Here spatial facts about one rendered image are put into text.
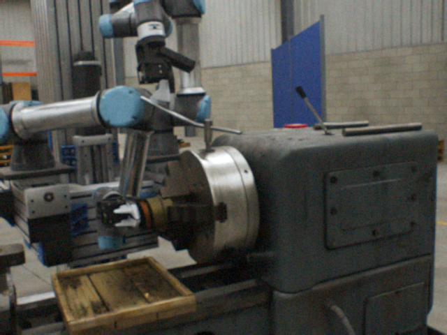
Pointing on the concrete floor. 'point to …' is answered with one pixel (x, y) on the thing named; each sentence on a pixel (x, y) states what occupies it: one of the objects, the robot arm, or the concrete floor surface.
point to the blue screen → (299, 77)
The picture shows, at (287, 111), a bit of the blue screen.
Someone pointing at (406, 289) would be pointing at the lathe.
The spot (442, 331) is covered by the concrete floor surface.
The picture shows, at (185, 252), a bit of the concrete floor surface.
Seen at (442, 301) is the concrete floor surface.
